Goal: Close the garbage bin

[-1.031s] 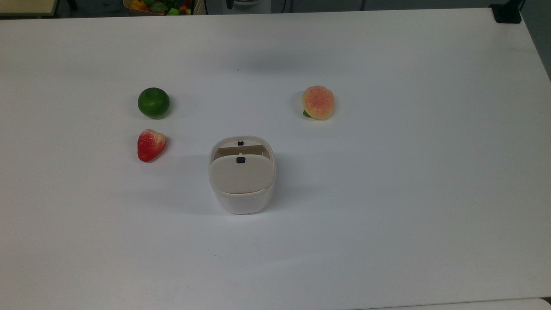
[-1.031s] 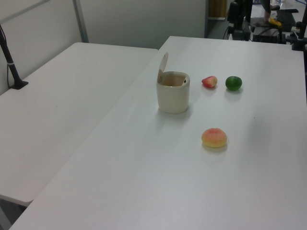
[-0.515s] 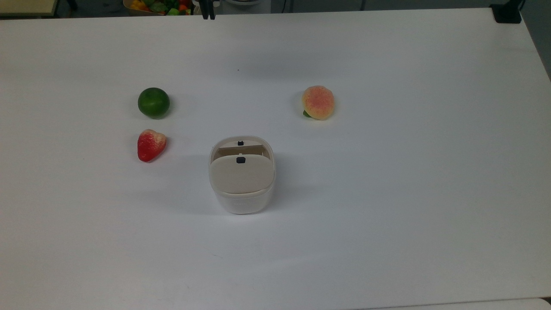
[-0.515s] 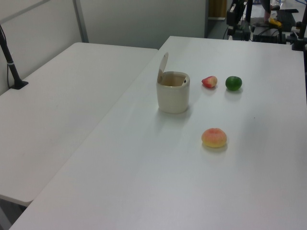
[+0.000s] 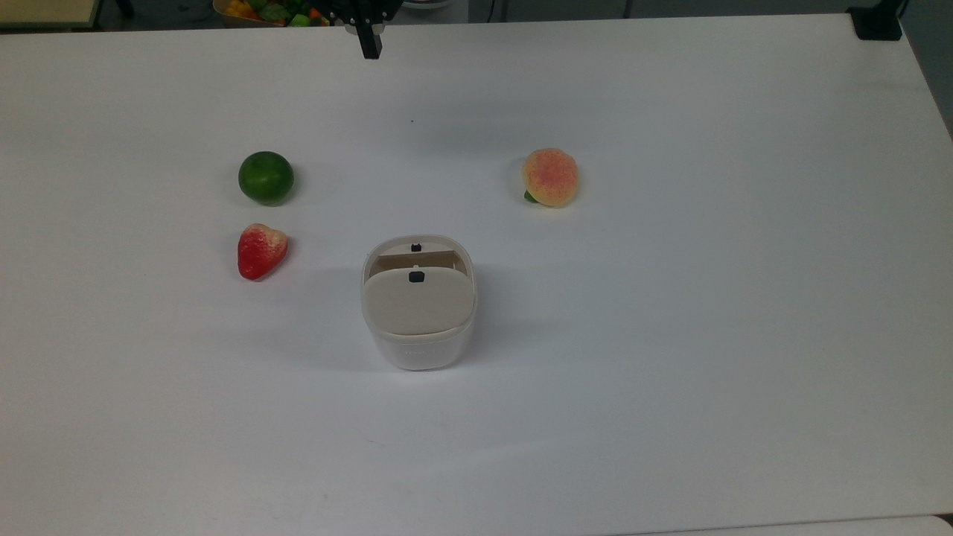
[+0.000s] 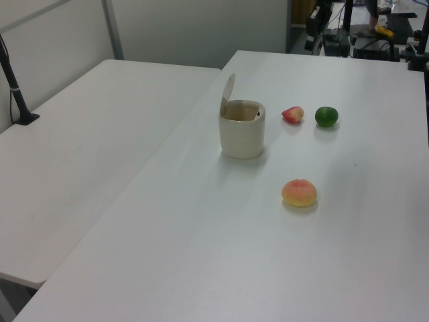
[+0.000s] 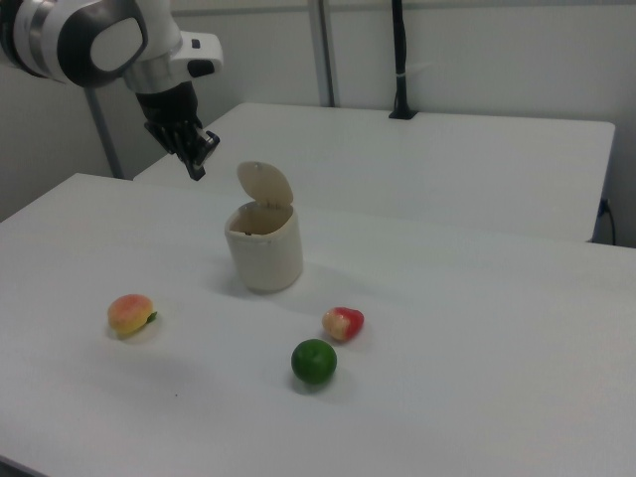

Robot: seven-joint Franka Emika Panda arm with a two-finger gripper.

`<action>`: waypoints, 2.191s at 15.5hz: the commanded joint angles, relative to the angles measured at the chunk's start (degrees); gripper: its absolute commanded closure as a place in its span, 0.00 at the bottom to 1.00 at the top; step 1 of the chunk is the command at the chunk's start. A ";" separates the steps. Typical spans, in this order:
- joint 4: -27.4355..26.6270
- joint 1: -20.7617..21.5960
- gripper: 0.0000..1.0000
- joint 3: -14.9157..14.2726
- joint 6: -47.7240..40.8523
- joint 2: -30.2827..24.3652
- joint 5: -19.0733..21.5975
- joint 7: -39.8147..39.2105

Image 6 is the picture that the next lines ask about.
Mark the dark equipment box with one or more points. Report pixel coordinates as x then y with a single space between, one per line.
372 47

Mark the orange yellow peach toy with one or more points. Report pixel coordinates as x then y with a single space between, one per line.
299 193

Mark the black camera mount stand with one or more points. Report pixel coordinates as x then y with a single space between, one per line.
418 57

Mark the green lime toy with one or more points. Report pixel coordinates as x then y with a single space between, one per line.
326 116

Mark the yellow object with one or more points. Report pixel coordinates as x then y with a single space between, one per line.
384 31

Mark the white side table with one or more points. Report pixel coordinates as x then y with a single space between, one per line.
83 151

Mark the red bitten apple toy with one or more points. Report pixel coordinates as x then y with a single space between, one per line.
293 115

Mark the black pole with clamp base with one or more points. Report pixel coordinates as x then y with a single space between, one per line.
16 95

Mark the black vertical stand pole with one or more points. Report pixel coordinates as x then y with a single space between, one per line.
348 27

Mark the beige round garbage bin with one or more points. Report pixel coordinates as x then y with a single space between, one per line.
241 141

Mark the grey metal partition post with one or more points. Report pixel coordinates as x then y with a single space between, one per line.
113 30

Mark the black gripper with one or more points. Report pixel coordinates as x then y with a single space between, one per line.
318 21

